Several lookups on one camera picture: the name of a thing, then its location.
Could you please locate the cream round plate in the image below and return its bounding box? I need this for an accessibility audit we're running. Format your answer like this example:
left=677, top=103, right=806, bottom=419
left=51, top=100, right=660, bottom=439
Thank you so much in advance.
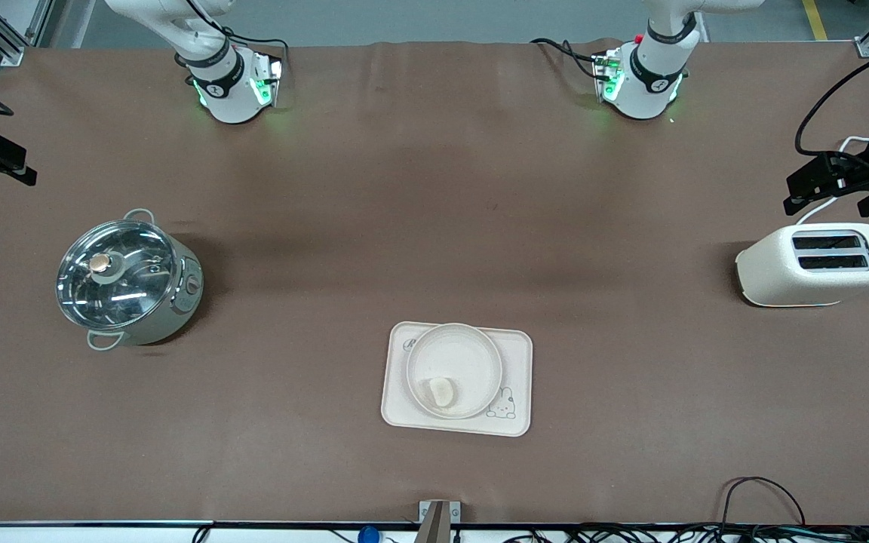
left=406, top=323, right=504, bottom=420

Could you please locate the pale steamed bun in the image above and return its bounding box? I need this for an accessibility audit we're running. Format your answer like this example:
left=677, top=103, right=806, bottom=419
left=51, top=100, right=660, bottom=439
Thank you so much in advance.
left=425, top=377, right=457, bottom=409

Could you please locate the cream two-slot toaster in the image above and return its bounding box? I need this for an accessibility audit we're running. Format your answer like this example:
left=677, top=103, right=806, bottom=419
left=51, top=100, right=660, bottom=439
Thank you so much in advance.
left=735, top=222, right=869, bottom=308

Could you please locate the glass pot lid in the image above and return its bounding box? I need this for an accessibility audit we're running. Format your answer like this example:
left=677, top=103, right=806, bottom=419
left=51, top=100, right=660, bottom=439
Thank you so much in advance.
left=56, top=219, right=179, bottom=331

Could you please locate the steel cooking pot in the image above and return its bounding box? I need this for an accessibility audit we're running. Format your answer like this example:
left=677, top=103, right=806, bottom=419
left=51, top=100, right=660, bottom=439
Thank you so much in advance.
left=57, top=208, right=205, bottom=352

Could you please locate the brown table cloth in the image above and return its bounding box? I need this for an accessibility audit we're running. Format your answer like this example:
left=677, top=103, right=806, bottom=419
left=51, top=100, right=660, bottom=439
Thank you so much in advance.
left=0, top=39, right=869, bottom=527

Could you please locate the cream rabbit print tray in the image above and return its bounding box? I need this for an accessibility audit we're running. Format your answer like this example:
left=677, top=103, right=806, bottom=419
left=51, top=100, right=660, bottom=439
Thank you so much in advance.
left=381, top=321, right=534, bottom=438

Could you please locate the white toaster power cord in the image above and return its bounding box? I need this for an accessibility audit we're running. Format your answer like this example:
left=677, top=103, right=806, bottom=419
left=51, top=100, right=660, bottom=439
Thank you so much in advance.
left=795, top=136, right=869, bottom=227

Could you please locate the black left arm base cable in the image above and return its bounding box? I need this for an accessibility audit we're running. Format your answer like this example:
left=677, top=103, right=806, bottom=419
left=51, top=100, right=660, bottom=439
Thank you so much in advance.
left=530, top=37, right=603, bottom=81

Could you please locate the black arm base cable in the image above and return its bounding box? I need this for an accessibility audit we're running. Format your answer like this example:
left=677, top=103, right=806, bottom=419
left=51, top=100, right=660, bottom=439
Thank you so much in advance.
left=186, top=0, right=290, bottom=63
left=530, top=37, right=603, bottom=81

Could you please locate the black right arm base cable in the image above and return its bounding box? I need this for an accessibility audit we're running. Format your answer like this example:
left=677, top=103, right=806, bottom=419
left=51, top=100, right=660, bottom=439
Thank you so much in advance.
left=186, top=0, right=290, bottom=63

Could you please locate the black looped table cable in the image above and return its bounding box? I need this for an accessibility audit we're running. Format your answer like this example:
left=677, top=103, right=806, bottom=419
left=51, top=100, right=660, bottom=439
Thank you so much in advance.
left=719, top=476, right=807, bottom=529

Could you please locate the black cable bundle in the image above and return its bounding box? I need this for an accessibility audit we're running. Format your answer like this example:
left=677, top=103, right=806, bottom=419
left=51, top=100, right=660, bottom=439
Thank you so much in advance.
left=501, top=522, right=869, bottom=543

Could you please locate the grey metal camera bracket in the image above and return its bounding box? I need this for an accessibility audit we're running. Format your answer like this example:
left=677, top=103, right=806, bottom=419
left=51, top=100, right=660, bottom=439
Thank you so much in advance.
left=418, top=500, right=462, bottom=543

